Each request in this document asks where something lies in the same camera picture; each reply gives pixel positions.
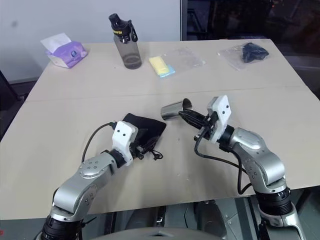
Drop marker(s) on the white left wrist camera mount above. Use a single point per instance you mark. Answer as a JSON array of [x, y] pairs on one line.
[[122, 136]]

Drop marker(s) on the shiny metal cup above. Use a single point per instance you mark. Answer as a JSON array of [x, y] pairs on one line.
[[172, 111]]

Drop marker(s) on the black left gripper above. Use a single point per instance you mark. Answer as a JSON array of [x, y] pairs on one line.
[[136, 150]]

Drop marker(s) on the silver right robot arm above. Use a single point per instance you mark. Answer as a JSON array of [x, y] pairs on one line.
[[265, 160]]

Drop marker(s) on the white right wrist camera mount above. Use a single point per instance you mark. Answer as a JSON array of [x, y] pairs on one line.
[[222, 110]]

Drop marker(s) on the crumpled black fabric item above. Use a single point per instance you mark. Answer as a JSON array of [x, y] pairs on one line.
[[253, 52]]

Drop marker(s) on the dark chair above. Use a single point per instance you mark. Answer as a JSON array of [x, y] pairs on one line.
[[10, 92]]

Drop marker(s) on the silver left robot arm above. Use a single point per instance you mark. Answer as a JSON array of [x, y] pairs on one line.
[[75, 185]]

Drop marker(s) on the smoky grey sports water bottle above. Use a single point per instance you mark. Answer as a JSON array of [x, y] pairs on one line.
[[128, 47]]

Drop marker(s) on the purple tissue pack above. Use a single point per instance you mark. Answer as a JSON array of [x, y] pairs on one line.
[[68, 53]]

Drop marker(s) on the yellow sponge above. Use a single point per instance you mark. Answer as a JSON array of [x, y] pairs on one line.
[[157, 64]]

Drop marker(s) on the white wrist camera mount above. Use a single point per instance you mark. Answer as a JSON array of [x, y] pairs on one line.
[[122, 136], [222, 110]]

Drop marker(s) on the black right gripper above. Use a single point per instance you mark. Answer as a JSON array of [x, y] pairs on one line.
[[207, 126]]

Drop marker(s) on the empty clear plastic bag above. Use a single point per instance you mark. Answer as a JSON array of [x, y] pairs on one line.
[[186, 58]]

